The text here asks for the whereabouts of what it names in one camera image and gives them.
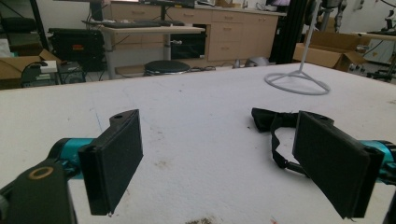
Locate grey computer box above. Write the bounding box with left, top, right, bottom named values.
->
left=21, top=61, right=87, bottom=88

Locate open cardboard box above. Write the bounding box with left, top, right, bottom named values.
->
left=292, top=31, right=369, bottom=73

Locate flat cardboard box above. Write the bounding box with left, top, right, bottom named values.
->
left=0, top=49, right=63, bottom=91

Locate black keyboard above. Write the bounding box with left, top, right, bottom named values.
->
left=102, top=20, right=186, bottom=29

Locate black round stool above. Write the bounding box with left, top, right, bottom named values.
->
left=144, top=60, right=191, bottom=77

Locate black metal frame post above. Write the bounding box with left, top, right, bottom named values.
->
left=269, top=0, right=310, bottom=65

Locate black equipment case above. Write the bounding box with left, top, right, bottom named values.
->
left=48, top=27, right=106, bottom=73

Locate black bow tie with strap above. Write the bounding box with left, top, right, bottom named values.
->
left=250, top=107, right=309, bottom=177

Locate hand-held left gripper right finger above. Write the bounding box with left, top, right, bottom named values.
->
left=291, top=110, right=386, bottom=219

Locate beige drawer cabinet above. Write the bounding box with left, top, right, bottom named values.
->
left=106, top=1, right=288, bottom=68

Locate wooden desk with metal legs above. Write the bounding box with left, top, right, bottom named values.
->
left=100, top=25, right=206, bottom=80

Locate white wire stand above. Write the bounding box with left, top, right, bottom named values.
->
left=263, top=0, right=332, bottom=96

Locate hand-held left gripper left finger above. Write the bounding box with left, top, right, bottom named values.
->
left=78, top=108, right=145, bottom=217

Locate black monitor stand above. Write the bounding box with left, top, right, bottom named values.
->
left=89, top=0, right=105, bottom=22

